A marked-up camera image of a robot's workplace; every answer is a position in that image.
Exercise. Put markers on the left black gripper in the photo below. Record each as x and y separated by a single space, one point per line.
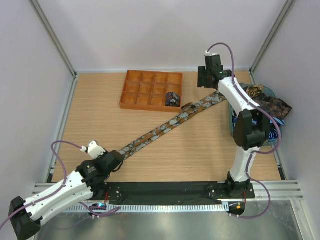
100 156

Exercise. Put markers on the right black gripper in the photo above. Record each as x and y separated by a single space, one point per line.
201 82

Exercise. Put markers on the brown floral tie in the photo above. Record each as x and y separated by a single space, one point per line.
187 112

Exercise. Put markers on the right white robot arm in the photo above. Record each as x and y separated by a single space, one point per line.
248 140

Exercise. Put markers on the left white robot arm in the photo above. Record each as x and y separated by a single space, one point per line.
87 182

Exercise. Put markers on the rolled dark floral tie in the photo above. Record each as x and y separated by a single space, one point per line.
172 99

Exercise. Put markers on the gold patterned tie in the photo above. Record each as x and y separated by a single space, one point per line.
254 90

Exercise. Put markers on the orange compartment tray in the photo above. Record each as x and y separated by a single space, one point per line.
146 90

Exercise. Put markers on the dark brown paisley tie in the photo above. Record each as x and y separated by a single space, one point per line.
276 107

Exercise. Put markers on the blue striped tie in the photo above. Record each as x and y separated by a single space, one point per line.
273 133

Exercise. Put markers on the teal plastic basket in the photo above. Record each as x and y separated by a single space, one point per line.
255 121

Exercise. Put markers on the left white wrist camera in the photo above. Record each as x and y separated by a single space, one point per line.
93 149

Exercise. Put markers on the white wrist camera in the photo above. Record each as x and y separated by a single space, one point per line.
207 53
93 149

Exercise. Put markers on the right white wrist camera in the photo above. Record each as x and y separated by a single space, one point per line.
207 53

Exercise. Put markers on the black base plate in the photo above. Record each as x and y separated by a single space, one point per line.
170 193

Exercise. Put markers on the white slotted cable duct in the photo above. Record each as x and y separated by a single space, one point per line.
100 207

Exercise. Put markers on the aluminium frame rail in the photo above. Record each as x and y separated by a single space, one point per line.
282 190

